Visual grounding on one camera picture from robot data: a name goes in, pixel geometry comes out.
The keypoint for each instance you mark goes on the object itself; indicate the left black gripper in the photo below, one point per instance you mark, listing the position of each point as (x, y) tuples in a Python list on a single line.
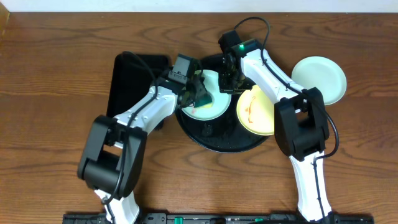
[(196, 90)]

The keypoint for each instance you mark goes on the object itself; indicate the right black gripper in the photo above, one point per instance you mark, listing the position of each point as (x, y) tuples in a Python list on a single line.
[(224, 88)]

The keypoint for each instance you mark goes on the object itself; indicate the green yellow scrub sponge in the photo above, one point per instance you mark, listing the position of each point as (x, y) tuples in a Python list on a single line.
[(204, 101)]

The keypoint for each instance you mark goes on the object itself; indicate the light green plate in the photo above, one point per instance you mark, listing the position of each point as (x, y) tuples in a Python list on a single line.
[(220, 101), (324, 74)]

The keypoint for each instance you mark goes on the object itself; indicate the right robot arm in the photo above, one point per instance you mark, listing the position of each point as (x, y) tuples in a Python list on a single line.
[(301, 121)]

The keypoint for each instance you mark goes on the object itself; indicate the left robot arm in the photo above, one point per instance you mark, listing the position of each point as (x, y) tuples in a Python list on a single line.
[(112, 159)]

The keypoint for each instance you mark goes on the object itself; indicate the black round tray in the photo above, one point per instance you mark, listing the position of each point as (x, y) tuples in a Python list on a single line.
[(223, 134)]

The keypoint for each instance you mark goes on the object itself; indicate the black rectangular tray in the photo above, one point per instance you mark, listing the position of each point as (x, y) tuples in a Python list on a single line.
[(134, 101)]

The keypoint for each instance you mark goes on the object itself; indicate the yellow plate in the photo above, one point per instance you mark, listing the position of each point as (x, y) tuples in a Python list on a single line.
[(255, 112)]

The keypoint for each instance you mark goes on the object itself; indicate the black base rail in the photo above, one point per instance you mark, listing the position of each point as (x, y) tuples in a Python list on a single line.
[(162, 218)]

